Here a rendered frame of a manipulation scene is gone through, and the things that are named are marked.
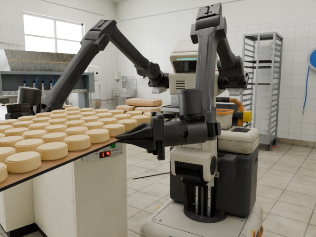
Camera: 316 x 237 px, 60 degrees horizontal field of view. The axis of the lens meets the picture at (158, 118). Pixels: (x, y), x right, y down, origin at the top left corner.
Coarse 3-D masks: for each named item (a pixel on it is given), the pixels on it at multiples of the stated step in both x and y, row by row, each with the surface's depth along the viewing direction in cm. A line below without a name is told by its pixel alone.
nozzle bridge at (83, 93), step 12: (0, 72) 175; (12, 72) 180; (24, 72) 185; (36, 72) 190; (48, 72) 196; (60, 72) 201; (84, 72) 214; (0, 84) 176; (12, 84) 188; (48, 84) 205; (84, 84) 224; (84, 96) 228
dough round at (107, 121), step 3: (99, 120) 69; (102, 120) 69; (105, 120) 69; (108, 120) 69; (111, 120) 69; (114, 120) 69; (117, 120) 70; (105, 123) 68; (108, 123) 68; (111, 123) 69; (114, 123) 69
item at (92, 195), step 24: (72, 168) 143; (96, 168) 151; (120, 168) 162; (48, 192) 172; (72, 192) 145; (96, 192) 152; (120, 192) 164; (48, 216) 176; (72, 216) 148; (96, 216) 154; (120, 216) 166
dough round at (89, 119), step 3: (84, 117) 74; (87, 117) 74; (90, 117) 74; (93, 117) 74; (96, 117) 74; (84, 120) 71; (87, 120) 71; (90, 120) 71; (93, 120) 72; (96, 120) 72
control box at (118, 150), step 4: (116, 144) 154; (120, 144) 156; (104, 148) 149; (108, 148) 151; (116, 148) 155; (120, 148) 157; (96, 152) 146; (100, 152) 147; (104, 152) 149; (108, 152) 151; (112, 152) 153; (116, 152) 155; (120, 152) 157; (88, 156) 143; (92, 156) 145; (96, 156) 146; (100, 156) 148; (104, 156) 150; (108, 156) 151; (84, 160) 142; (88, 160) 143
